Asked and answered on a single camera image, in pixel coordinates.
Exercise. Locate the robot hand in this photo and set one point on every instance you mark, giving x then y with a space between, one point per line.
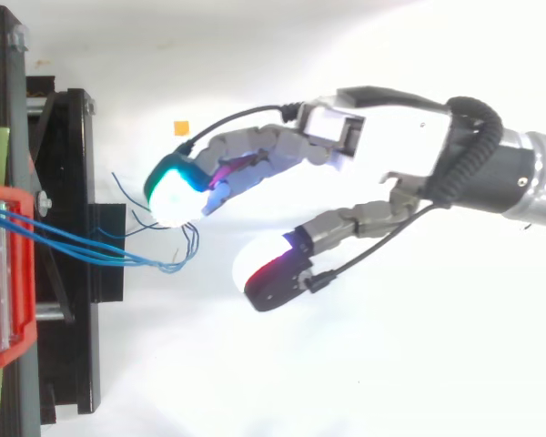
264 155

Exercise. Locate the red plastic bin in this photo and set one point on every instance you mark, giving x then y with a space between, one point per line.
23 273

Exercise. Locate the black stand with green tape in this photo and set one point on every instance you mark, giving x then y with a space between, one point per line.
73 182

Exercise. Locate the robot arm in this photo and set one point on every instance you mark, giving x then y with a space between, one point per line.
514 177

